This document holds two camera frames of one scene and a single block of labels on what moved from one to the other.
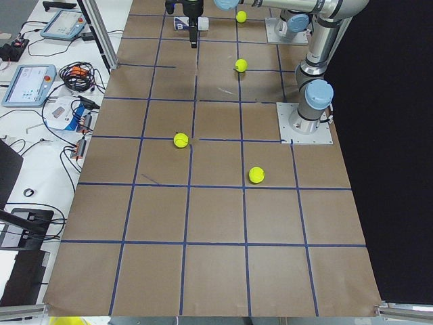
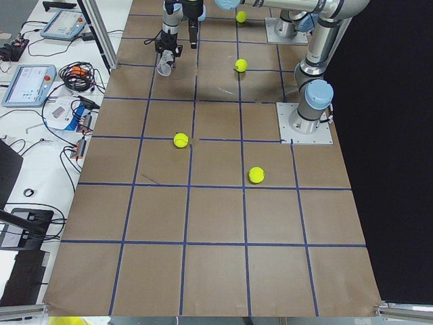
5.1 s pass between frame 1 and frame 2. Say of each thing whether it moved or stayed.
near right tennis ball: stayed
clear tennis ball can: moved
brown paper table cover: stayed
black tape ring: stayed
